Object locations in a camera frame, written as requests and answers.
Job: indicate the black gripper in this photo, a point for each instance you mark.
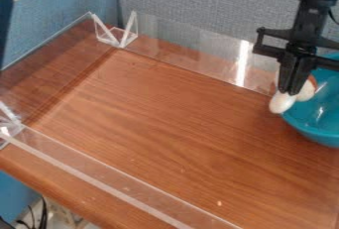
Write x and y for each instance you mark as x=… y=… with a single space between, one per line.
x=294 y=70

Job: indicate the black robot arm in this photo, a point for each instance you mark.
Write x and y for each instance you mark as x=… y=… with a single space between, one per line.
x=308 y=23

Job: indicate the blue plastic bowl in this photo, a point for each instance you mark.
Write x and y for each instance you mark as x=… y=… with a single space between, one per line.
x=315 y=117

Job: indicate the clear acrylic back barrier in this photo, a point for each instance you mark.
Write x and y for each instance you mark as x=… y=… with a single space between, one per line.
x=204 y=52

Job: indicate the clear acrylic barrier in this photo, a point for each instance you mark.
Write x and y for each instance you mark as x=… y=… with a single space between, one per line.
x=204 y=52
x=168 y=208
x=37 y=81

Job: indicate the clear acrylic front barrier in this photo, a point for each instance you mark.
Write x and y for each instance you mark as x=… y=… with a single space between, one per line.
x=168 y=208

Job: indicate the clear acrylic left barrier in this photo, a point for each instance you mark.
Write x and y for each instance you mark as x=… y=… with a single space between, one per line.
x=37 y=81

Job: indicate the clear acrylic corner bracket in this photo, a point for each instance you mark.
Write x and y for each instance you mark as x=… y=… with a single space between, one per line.
x=115 y=36

